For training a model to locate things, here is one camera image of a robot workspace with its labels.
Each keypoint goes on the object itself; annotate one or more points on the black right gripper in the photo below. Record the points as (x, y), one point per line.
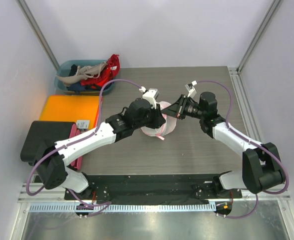
(177, 109)

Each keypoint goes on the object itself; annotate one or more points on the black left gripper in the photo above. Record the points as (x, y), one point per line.
(158, 120)

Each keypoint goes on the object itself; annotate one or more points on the white mesh laundry bag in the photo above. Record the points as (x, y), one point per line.
(166, 125)

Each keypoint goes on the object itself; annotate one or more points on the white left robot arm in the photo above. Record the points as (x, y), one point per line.
(54, 170)

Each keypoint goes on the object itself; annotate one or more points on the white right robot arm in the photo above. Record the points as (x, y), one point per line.
(261, 169)

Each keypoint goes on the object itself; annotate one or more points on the white cup bra in basket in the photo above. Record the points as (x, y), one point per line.
(83, 73)

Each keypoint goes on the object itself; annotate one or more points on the teal plastic laundry basket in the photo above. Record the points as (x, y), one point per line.
(69, 69)

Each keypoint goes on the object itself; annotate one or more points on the bright red garment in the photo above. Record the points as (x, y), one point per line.
(109, 73)

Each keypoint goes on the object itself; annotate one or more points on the black case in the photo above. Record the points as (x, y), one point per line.
(42, 135)

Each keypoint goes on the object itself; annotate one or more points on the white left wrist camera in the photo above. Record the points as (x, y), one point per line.
(150, 95)

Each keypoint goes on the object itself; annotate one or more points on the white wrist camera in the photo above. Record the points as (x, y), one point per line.
(150, 95)
(190, 87)

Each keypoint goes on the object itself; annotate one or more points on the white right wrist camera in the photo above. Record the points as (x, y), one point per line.
(190, 87)

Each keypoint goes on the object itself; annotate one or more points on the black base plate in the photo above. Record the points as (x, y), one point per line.
(157, 189)

